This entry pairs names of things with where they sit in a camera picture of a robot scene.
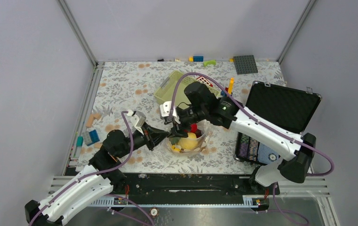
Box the teal small brick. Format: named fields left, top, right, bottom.
left=75, top=136, right=83, bottom=147

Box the tan wooden block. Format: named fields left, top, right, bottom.
left=85, top=113, right=102, bottom=128

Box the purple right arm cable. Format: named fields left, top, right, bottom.
left=169, top=72, right=335, bottom=226

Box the black foam-lined case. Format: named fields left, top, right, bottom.
left=234, top=81, right=322, bottom=166

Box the yellow lemon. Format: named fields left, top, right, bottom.
left=178, top=132, right=198, bottom=150

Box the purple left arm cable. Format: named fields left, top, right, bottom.
left=28, top=111, right=134, bottom=226

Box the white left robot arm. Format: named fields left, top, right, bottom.
left=24, top=123, right=169, bottom=226

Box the blue grey brick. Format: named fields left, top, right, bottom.
left=82, top=129, right=100, bottom=146

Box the blue yellow brick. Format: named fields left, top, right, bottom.
left=188, top=56, right=204, bottom=62

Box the clear dotted zip top bag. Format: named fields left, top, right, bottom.
left=163, top=121, right=212, bottom=156

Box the dark green avocado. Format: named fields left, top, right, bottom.
left=169, top=137, right=180, bottom=145

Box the green arch block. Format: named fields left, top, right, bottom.
left=203, top=60, right=216, bottom=67

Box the poker chips row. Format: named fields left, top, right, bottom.
left=235, top=133, right=280, bottom=165

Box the red apple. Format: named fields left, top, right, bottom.
left=190, top=123, right=198, bottom=133

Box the orange mango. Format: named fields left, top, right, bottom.
left=171, top=145, right=181, bottom=153

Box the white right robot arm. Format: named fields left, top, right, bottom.
left=159, top=81, right=313, bottom=194

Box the red white grid toy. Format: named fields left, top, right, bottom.
left=196, top=76, right=213, bottom=87

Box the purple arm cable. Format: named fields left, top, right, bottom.
left=169, top=72, right=335, bottom=226
left=28, top=111, right=134, bottom=226

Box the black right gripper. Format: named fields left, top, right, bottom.
left=168, top=105, right=207, bottom=139

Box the grey building baseplate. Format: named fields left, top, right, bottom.
left=233, top=55, right=258, bottom=74

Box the yellow blue block toy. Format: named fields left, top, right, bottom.
left=220, top=78, right=234, bottom=97

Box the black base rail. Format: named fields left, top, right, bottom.
left=101, top=170, right=280, bottom=206

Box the pale green perforated basket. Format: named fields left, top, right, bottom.
left=153, top=70, right=220, bottom=110

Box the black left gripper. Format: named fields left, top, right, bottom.
left=117, top=122, right=170, bottom=158

